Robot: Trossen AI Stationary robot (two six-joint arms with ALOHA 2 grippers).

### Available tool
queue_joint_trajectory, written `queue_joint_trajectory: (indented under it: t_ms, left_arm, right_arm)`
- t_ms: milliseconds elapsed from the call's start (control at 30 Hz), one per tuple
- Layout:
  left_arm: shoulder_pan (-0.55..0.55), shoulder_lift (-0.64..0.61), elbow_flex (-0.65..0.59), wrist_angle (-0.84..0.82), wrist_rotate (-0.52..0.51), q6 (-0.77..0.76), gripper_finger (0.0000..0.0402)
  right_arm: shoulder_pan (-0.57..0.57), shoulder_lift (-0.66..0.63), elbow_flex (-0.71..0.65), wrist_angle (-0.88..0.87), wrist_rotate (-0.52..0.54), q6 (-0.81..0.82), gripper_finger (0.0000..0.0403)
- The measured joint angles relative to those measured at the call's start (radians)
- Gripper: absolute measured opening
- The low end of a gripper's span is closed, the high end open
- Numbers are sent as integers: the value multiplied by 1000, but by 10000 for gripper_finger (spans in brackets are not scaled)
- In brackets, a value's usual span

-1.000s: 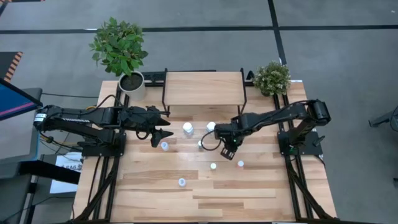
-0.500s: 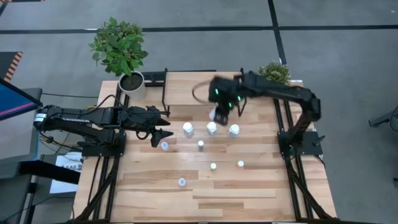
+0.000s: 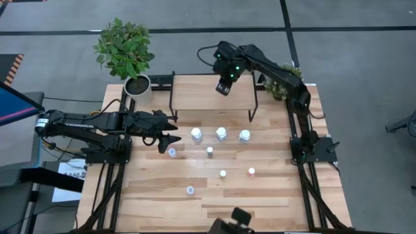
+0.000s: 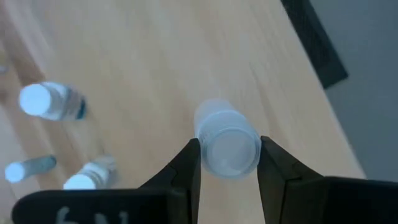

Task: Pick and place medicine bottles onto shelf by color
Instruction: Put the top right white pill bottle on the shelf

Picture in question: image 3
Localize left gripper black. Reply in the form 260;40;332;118
125;109;182;154

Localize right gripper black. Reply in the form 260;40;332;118
213;57;244;97

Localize white labelled medicine bottle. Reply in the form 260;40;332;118
239;129;252;144
190;127;203;143
215;126;228;142

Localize white plant pot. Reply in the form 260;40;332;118
123;73;153;107

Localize small bushy green plant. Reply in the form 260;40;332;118
263;63;304;101

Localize tall green leafy plant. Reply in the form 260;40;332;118
92;18;156;81

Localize white printed paper sheet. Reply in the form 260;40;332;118
51;158;88;203

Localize black boxy object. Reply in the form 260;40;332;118
207;207;256;234

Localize black side table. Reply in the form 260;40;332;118
0;161;85;234

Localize blue screen monitor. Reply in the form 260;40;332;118
0;81;46;127

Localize black orange striped mat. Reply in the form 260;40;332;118
0;53;25;87

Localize black chair base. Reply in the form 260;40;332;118
385;110;416;139

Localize wooden shelf black metal frame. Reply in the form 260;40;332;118
168;71;259;124

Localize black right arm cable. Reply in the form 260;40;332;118
197;44;222;68

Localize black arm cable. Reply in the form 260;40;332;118
197;44;222;68
83;98;157;147

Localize black frame crossbar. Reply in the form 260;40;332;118
148;73;268;91

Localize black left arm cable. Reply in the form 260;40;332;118
83;98;157;147

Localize black aluminium frame rails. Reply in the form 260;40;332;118
285;97;354;232
75;87;135;233

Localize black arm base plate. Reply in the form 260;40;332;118
290;136;341;163
84;138;133;164

